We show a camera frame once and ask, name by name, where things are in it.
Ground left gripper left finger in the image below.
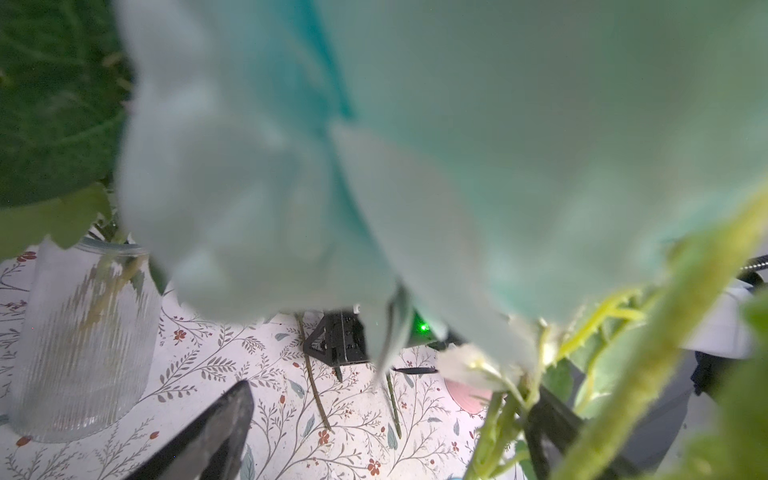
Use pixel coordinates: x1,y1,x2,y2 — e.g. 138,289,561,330
127,380,254,480

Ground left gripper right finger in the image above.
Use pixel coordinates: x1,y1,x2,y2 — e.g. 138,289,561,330
523,386,637,480

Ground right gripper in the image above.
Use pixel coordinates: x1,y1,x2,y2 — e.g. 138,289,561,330
303,310,369,367

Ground orange gerbera flower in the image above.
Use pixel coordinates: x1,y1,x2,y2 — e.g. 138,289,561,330
294,312,333,433

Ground clear glass vase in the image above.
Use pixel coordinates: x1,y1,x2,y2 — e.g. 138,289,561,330
8,238,162,443

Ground light blue flower stem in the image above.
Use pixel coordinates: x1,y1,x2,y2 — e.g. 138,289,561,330
115,1,767,366

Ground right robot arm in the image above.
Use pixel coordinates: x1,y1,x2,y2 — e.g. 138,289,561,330
302,255,767,392

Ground pink pencil cup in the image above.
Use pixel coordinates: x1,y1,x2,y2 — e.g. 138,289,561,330
444,379,492,415

